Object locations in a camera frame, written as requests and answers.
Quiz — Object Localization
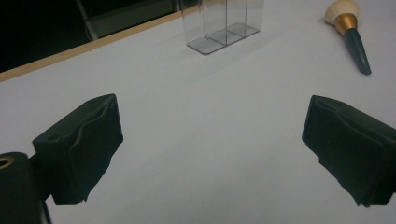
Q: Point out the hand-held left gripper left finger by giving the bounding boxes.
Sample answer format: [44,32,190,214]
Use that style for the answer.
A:
[32,93,124,206]

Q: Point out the metal stand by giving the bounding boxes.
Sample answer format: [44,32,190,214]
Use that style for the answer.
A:
[75,0,99,41]

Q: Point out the makeup brush with dark handle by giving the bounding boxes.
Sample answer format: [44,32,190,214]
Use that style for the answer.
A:
[324,0,373,77]

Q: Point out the clear plastic organizer box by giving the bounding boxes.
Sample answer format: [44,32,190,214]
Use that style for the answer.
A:
[177,0,265,56]

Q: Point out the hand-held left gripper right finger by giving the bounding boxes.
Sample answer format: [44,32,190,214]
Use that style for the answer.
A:
[301,94,396,208]

